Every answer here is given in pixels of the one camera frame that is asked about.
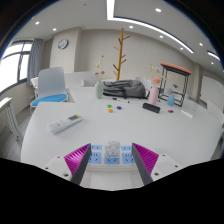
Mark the orange-topped black frame side table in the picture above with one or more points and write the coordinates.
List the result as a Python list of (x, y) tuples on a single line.
[(176, 68)]

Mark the small clear white charger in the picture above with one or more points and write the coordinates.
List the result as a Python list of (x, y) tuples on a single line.
[(112, 150)]

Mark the white power strip blue sockets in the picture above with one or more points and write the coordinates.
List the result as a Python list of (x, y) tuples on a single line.
[(111, 166)]

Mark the green vase with dried flowers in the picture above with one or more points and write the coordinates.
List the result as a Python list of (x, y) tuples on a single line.
[(99, 90)]

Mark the large window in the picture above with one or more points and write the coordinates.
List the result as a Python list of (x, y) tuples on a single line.
[(11, 66)]

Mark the white ceiling light strip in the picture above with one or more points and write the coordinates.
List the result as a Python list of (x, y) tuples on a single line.
[(150, 25), (213, 55)]

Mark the black oblong case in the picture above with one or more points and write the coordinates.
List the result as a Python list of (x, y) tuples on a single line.
[(151, 107)]

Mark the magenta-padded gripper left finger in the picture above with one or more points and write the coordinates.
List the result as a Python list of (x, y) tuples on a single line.
[(77, 159)]

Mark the blue vase with stems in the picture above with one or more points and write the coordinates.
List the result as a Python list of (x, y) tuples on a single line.
[(171, 100)]

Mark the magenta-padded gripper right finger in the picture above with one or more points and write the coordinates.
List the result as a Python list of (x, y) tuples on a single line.
[(147, 159)]

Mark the round ceiling spotlights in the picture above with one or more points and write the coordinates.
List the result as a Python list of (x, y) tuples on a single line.
[(158, 10)]

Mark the grey backpack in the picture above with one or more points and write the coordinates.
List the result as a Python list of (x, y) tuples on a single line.
[(125, 89)]

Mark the round wall clock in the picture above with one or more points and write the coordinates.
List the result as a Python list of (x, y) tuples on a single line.
[(63, 44)]

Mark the small green disc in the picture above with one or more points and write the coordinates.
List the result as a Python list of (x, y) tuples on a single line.
[(109, 106)]

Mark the white remote control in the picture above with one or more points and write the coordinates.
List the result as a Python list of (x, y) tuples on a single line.
[(65, 123)]

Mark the black marker pen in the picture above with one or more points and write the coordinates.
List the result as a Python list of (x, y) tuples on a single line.
[(120, 100)]

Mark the grey curtain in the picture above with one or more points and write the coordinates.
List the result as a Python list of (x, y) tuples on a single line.
[(35, 61)]

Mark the white chair with blue seat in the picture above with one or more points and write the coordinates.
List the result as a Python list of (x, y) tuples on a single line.
[(51, 81)]

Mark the white wall board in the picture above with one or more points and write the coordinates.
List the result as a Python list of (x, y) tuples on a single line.
[(211, 91)]

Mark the yellow wooden coat stand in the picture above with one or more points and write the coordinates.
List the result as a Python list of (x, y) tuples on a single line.
[(120, 53)]

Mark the small orange disc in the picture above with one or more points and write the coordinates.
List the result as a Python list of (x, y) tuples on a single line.
[(110, 110)]

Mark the white side desk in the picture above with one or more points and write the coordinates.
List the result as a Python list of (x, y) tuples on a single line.
[(6, 106)]

